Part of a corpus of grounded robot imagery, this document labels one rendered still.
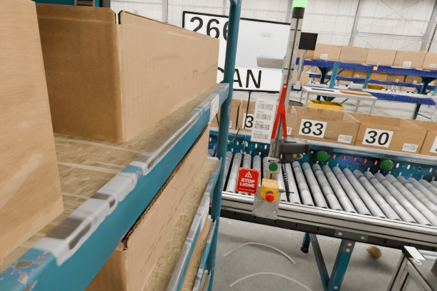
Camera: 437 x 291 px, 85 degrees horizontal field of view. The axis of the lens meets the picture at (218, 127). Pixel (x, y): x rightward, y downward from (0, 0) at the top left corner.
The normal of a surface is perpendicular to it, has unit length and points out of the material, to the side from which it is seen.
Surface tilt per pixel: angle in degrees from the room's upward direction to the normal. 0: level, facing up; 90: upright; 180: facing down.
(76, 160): 0
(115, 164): 0
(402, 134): 90
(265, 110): 90
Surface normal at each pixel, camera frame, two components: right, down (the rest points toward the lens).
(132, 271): 0.98, 0.14
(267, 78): 0.19, 0.26
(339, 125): -0.15, 0.29
